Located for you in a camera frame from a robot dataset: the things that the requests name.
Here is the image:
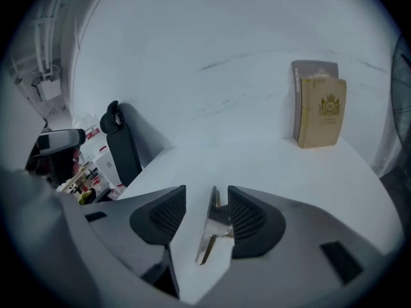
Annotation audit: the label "black standing fan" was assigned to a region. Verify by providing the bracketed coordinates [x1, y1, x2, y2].
[372, 33, 411, 179]

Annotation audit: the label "tan book with gold crest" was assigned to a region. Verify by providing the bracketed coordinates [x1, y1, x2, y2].
[297, 78, 347, 150]

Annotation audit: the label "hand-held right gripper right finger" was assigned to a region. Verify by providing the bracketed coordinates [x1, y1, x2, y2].
[227, 184, 401, 303]

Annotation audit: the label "yellow-green cloth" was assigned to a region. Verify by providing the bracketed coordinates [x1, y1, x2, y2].
[78, 187, 97, 205]

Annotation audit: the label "white desk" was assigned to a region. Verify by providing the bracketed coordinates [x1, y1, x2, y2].
[118, 136, 386, 304]

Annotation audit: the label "black mesh office chair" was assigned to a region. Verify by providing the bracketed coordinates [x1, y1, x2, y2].
[27, 100, 144, 188]

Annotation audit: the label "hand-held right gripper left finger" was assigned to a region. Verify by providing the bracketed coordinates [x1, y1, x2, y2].
[80, 184, 188, 298]

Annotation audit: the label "white cardboard box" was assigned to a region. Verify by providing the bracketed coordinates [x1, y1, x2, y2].
[92, 152, 123, 189]

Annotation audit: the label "pile of clear red-trimmed bags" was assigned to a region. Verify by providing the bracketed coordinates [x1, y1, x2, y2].
[72, 114, 126, 201]

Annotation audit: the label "white wall box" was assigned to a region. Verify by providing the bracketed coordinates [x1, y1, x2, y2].
[37, 78, 62, 101]

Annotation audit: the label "white ceiling pipes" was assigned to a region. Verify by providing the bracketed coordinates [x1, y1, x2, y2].
[31, 0, 69, 76]

